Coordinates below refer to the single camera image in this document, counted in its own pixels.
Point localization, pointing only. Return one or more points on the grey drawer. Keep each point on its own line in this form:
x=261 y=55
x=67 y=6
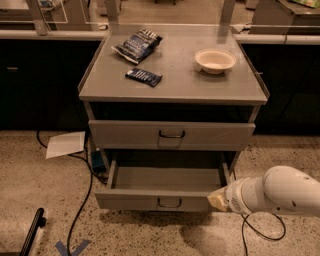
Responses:
x=142 y=186
x=157 y=135

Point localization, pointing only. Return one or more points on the dark counter cabinet left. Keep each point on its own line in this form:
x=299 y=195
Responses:
x=39 y=83

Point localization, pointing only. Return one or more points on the white paper sheet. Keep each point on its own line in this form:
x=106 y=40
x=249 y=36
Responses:
x=65 y=144

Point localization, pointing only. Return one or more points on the blue power adapter box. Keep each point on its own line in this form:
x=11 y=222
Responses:
x=97 y=162

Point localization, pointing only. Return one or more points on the white paper bowl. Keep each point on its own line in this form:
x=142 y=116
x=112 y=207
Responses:
x=215 y=61

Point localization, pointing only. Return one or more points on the black bar floor stand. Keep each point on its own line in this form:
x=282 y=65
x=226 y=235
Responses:
x=39 y=221

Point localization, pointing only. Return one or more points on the blue snack bar wrapper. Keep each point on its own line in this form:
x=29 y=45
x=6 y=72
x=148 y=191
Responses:
x=143 y=76

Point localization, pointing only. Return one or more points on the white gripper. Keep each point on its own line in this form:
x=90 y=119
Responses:
x=234 y=196

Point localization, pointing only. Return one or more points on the grey metal drawer cabinet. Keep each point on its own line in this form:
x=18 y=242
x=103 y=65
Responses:
x=186 y=93

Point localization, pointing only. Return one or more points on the blue chip bag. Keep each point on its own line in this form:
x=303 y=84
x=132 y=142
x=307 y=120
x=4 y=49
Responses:
x=139 y=46

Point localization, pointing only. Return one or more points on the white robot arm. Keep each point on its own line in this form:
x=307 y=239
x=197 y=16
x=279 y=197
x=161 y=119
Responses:
x=281 y=190

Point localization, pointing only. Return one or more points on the grey top drawer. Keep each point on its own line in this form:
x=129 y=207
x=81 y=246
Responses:
x=157 y=135

